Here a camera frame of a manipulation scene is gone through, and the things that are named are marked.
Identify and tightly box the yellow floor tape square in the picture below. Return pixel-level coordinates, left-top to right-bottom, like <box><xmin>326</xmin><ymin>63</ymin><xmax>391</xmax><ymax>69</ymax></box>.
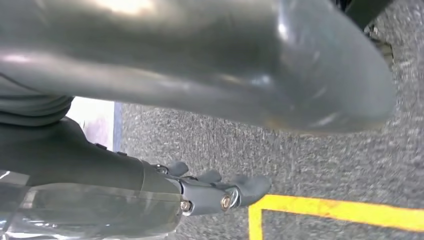
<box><xmin>248</xmin><ymin>194</ymin><xmax>424</xmax><ymax>240</ymax></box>

